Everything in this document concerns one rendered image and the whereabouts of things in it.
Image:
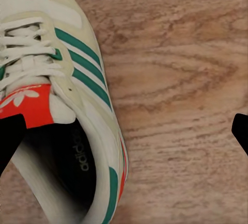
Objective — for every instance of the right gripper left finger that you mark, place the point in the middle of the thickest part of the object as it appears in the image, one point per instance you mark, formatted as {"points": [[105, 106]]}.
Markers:
{"points": [[12, 131]]}

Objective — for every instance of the gym shoe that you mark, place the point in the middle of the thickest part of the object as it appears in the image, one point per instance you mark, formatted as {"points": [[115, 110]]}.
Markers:
{"points": [[73, 156]]}

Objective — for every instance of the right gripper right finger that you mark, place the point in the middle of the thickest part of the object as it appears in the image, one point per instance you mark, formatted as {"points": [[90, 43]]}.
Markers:
{"points": [[240, 130]]}

